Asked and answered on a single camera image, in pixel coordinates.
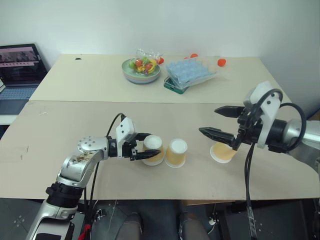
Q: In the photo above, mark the open laptop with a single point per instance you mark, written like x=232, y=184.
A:
x=17, y=75

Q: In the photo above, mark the green plate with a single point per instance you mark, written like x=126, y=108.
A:
x=128, y=71

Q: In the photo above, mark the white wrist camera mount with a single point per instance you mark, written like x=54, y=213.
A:
x=268, y=110
x=125, y=130

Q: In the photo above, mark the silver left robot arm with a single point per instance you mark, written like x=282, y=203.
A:
x=75, y=167

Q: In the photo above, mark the small black clip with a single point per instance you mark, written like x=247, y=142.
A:
x=78, y=59

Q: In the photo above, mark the dark rounded shape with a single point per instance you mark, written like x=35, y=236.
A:
x=191, y=226
x=132, y=226

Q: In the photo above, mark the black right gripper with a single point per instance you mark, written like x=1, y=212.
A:
x=247, y=125

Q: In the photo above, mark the blue egg tray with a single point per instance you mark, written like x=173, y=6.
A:
x=190, y=71

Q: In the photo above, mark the clear bag of toy fruit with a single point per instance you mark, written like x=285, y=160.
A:
x=144, y=65

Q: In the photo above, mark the green flat box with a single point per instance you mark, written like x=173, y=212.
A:
x=172, y=87

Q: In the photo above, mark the yellow paper cup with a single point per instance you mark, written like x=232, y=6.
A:
x=176, y=152
x=222, y=153
x=153, y=144

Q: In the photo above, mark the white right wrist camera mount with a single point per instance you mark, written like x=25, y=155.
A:
x=268, y=110

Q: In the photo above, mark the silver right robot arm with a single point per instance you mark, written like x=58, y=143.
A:
x=295, y=135

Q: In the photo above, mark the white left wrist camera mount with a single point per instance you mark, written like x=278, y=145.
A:
x=125, y=130

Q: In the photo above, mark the white plug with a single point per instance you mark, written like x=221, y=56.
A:
x=212, y=221

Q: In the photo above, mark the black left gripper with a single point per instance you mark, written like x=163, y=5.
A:
x=132, y=150

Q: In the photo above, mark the clear plastic container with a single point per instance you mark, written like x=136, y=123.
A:
x=147, y=53

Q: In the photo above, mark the light blue plate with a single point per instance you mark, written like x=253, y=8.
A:
x=141, y=82

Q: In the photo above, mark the orange ball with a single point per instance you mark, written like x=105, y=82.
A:
x=193, y=55
x=161, y=60
x=221, y=62

